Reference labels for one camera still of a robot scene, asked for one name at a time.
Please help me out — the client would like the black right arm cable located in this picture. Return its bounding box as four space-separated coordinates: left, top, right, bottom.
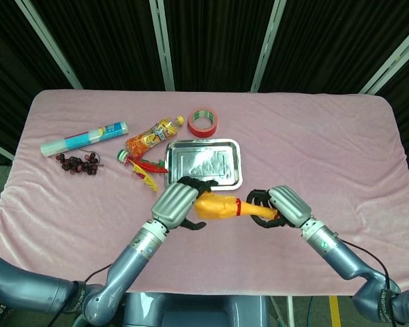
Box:
333 233 391 284

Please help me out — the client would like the white screen frame post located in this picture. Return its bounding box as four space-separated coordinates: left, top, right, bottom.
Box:
149 0 176 91
249 0 288 93
14 0 83 91
359 25 409 95

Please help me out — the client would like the grey robot torso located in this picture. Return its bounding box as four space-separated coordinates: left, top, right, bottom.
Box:
121 292 271 327

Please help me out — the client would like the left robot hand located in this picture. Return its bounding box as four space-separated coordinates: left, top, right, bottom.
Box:
151 176 219 232

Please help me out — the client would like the red tape roll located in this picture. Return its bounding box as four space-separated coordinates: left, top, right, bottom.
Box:
187 108 220 138

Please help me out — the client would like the blue label plastic bag roll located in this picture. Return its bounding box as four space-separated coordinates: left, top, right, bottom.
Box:
40 120 130 159

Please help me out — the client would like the dark artificial grape bunch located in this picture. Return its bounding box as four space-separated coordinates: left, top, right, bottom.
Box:
55 151 105 176

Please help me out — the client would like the colourful feather shuttlecock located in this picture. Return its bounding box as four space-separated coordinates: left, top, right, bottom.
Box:
117 149 170 193

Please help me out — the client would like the stainless steel tray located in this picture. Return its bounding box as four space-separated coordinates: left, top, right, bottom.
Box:
164 138 244 191

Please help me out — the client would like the dark pleated curtain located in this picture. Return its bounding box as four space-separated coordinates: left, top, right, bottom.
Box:
0 0 409 171

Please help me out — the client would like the pink table cloth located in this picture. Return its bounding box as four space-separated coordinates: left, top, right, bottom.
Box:
0 89 409 298

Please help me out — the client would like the orange label drink bottle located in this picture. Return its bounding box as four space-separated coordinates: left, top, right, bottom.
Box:
123 115 185 159

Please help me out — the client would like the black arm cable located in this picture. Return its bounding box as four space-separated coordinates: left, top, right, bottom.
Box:
333 233 391 284
84 263 114 284

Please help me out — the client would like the yellow rubber chicken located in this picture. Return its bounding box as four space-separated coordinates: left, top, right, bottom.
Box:
194 191 280 223

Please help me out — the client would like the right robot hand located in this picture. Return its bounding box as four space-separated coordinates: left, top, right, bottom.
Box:
246 185 313 230

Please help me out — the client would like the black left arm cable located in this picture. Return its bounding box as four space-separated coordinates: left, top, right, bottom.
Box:
84 263 114 284

